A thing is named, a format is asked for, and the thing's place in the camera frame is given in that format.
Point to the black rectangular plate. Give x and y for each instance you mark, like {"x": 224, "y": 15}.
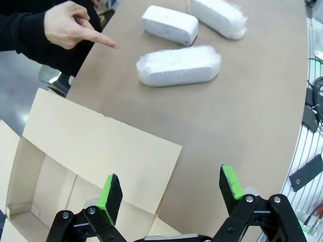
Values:
{"x": 310, "y": 118}
{"x": 306, "y": 175}

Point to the person's left hand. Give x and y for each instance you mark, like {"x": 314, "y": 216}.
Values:
{"x": 99, "y": 2}

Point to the open brown cardboard box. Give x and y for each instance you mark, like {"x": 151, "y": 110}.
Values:
{"x": 101, "y": 141}

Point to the unwrapped white alarm clock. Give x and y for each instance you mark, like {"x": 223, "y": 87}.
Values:
{"x": 169, "y": 24}

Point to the bubble-wrapped white clock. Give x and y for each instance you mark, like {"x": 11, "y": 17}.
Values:
{"x": 217, "y": 15}
{"x": 179, "y": 66}

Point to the person's right hand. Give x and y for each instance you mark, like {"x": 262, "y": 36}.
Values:
{"x": 65, "y": 27}

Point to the slotted aluminium base plate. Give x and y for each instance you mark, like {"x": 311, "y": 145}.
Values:
{"x": 302, "y": 151}

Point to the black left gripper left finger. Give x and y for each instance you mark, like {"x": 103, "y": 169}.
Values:
{"x": 112, "y": 199}

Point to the person's black jacket torso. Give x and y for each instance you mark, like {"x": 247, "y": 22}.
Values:
{"x": 68, "y": 59}

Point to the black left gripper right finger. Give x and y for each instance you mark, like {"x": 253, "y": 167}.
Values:
{"x": 230, "y": 186}

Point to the person's right forearm black sleeve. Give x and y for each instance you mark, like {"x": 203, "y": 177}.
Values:
{"x": 22, "y": 32}

